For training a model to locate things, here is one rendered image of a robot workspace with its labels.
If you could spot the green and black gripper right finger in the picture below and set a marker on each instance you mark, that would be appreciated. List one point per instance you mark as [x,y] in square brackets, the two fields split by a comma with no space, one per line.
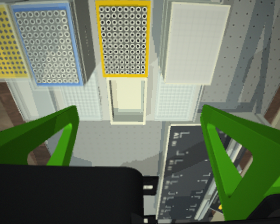
[240,196]

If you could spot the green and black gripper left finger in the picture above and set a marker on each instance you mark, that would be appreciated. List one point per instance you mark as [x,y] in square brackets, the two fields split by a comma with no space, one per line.
[17,142]

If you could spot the yellow tip rack with grey top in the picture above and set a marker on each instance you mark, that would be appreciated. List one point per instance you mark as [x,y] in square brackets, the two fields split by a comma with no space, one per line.
[124,35]

